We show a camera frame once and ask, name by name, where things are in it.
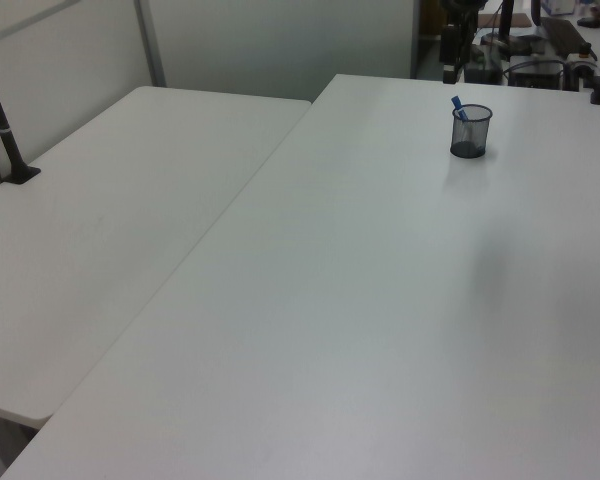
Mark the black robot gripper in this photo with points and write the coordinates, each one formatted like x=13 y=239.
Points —
x=461 y=10

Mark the blue and white marker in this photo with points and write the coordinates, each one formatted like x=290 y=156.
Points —
x=456 y=103

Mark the dark green box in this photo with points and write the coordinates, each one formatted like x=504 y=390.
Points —
x=485 y=62

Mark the black monitor stand with base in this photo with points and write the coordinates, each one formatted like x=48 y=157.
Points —
x=507 y=37

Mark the brown desk mat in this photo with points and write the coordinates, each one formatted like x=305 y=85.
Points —
x=520 y=20

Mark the black electronics box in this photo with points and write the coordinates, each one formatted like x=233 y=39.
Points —
x=537 y=72

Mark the black mesh pen cup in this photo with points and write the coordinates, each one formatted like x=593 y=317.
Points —
x=471 y=135

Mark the black keyboard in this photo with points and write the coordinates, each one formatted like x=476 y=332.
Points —
x=562 y=35

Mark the blue and white box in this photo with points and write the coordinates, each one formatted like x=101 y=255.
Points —
x=557 y=6

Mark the white device with black knob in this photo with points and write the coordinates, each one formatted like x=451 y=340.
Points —
x=582 y=60

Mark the black computer mouse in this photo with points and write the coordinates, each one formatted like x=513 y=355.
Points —
x=588 y=22

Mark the grey partition frame post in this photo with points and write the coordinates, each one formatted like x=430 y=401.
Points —
x=150 y=42

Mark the black camera stand with base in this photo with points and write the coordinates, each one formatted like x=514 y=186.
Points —
x=2 y=122

